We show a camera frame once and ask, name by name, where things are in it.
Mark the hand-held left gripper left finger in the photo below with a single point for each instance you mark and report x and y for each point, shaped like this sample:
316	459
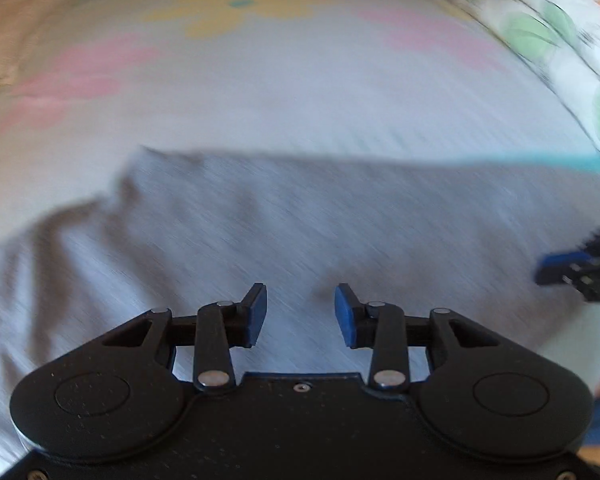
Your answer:
256	312

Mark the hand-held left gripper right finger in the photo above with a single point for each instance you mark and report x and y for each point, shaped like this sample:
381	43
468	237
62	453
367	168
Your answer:
345	312

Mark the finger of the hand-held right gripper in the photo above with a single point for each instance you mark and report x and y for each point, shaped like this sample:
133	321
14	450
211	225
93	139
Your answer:
562	266

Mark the grey speckled pants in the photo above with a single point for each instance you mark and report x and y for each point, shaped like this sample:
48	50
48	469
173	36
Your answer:
280	230

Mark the floral printed blanket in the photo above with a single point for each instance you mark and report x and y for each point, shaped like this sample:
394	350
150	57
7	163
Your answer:
290	85

